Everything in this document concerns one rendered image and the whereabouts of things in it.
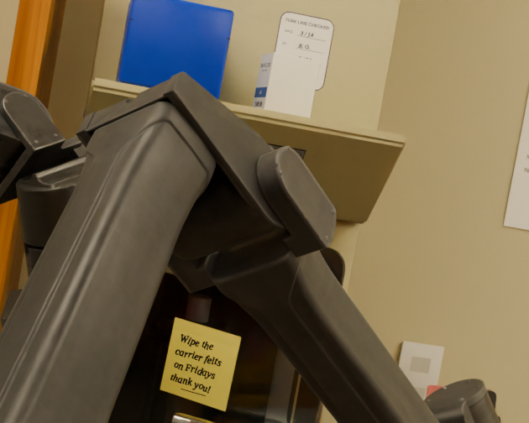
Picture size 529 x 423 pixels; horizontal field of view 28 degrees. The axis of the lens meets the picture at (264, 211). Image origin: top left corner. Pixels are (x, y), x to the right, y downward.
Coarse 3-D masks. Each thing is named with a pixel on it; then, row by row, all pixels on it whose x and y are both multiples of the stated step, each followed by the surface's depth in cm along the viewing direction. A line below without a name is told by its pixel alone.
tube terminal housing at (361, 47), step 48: (192, 0) 113; (240, 0) 114; (288, 0) 115; (336, 0) 116; (384, 0) 117; (96, 48) 115; (240, 48) 114; (336, 48) 116; (384, 48) 117; (240, 96) 115; (336, 96) 117; (336, 240) 118
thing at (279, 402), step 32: (160, 288) 107; (160, 320) 107; (192, 320) 106; (224, 320) 104; (160, 352) 107; (256, 352) 103; (128, 384) 108; (160, 384) 107; (256, 384) 102; (288, 384) 101; (128, 416) 108; (160, 416) 107; (224, 416) 104; (256, 416) 102; (288, 416) 101
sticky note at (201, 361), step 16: (176, 320) 106; (176, 336) 106; (192, 336) 105; (208, 336) 105; (224, 336) 104; (176, 352) 106; (192, 352) 105; (208, 352) 105; (224, 352) 104; (176, 368) 106; (192, 368) 105; (208, 368) 105; (224, 368) 104; (176, 384) 106; (192, 384) 105; (208, 384) 105; (224, 384) 104; (208, 400) 105; (224, 400) 104
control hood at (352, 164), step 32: (96, 96) 102; (128, 96) 102; (256, 128) 105; (288, 128) 105; (320, 128) 105; (352, 128) 106; (320, 160) 108; (352, 160) 108; (384, 160) 108; (352, 192) 112
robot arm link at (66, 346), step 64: (128, 128) 60; (192, 128) 61; (128, 192) 55; (192, 192) 60; (256, 192) 64; (64, 256) 52; (128, 256) 53; (192, 256) 68; (64, 320) 48; (128, 320) 52; (0, 384) 46; (64, 384) 46
